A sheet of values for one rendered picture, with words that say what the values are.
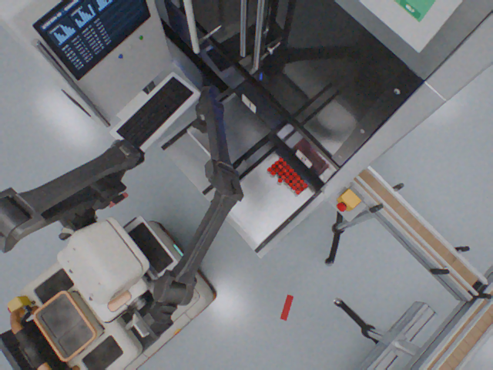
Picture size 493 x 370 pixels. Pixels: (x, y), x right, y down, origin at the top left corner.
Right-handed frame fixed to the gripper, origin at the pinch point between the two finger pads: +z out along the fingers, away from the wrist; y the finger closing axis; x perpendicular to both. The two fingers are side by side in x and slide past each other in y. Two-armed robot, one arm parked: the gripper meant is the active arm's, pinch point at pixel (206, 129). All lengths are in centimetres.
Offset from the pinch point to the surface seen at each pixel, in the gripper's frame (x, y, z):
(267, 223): -47, -21, 4
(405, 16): -48, 4, -98
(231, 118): -5.7, 12.4, 3.6
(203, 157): -5.9, -10.8, 4.5
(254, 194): -34.7, -12.7, 4.3
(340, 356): -130, -50, 93
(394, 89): -55, 4, -80
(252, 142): -20.4, 7.7, 3.7
